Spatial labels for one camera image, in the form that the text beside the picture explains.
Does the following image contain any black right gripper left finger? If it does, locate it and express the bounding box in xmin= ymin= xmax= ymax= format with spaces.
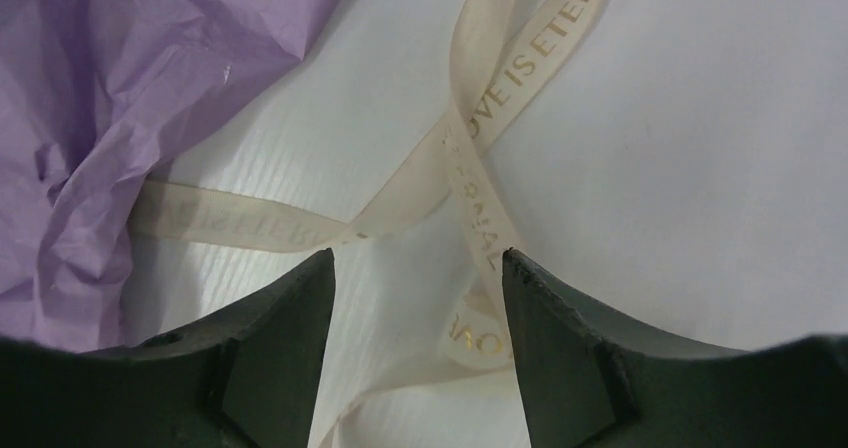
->
xmin=1 ymin=249 xmax=335 ymax=447

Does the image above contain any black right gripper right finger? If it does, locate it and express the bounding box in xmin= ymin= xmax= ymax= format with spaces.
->
xmin=502 ymin=250 xmax=847 ymax=447

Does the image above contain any purple paper flower bouquet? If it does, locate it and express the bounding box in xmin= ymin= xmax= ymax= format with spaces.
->
xmin=1 ymin=0 xmax=339 ymax=352

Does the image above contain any cream printed ribbon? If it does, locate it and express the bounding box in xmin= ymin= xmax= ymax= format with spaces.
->
xmin=129 ymin=0 xmax=614 ymax=448

